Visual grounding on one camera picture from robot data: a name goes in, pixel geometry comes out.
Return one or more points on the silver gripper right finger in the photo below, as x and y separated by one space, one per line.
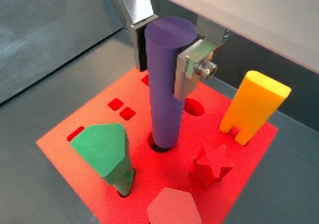
195 63

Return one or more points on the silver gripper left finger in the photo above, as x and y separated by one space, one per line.
138 13

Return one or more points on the purple round cylinder peg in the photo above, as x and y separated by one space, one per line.
169 35

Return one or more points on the red foam shape board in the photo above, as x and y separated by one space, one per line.
125 103

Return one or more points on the yellow two-legged block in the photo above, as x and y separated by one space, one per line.
260 96

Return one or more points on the red star peg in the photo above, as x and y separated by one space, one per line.
211 165

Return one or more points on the green pentagon peg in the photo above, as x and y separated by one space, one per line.
102 144

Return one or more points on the red hexagonal peg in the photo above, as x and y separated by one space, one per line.
174 207

